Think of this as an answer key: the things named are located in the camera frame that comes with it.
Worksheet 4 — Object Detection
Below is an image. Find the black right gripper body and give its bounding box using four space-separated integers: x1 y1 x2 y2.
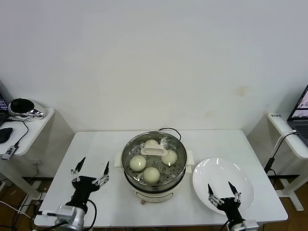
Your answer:
217 196 246 224

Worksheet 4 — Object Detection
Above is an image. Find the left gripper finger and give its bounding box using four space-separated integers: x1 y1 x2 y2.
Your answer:
70 156 87 182
92 161 111 187

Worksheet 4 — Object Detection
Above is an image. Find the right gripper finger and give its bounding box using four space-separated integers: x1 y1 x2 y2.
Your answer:
227 181 242 203
207 183 223 207

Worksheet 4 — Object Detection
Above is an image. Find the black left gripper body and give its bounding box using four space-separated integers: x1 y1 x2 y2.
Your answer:
71 176 98 206

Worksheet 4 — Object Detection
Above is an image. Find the white steamed baozi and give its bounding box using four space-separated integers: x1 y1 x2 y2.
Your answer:
129 155 147 171
161 149 178 166
144 139 160 149
142 167 161 185

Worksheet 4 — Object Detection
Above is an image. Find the round glass pot lid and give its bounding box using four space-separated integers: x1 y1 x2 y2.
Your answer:
121 130 187 185

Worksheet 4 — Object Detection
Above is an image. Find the stainless steel steamer basket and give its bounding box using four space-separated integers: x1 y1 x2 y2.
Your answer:
121 130 187 191

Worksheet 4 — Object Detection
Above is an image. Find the stainless steel steamer pot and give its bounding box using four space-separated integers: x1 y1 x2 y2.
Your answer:
114 150 195 204

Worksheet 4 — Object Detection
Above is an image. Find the white round plate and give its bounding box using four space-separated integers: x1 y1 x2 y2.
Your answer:
192 157 255 216

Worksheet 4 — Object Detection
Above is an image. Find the white side table with mouse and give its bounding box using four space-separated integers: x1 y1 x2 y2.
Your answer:
0 107 74 202

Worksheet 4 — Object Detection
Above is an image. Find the grey usb adapter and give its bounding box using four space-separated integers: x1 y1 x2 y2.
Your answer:
0 145 19 160

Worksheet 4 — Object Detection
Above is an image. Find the black computer mouse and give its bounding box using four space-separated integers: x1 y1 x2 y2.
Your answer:
0 127 13 144

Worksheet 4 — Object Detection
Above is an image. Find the laptop with dark screen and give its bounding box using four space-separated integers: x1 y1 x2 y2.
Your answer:
0 92 9 125

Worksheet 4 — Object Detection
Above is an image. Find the laptop with bright screen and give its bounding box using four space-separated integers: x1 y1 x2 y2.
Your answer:
287 83 308 142

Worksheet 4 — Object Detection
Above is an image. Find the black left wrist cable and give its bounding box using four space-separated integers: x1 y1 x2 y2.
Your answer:
86 199 97 229

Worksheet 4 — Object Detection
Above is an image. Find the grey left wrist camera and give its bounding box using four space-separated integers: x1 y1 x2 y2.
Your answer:
38 204 85 223

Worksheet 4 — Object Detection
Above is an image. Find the black cable with adapter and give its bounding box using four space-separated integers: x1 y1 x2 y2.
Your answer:
264 133 289 179

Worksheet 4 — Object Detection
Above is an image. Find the thin black desk cable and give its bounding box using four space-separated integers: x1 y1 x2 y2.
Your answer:
7 116 29 148

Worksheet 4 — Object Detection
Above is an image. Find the black pot power cord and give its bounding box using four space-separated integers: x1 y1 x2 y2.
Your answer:
158 127 182 141

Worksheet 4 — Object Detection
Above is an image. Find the white laptop cable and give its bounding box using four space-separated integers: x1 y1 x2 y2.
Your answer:
275 129 297 152

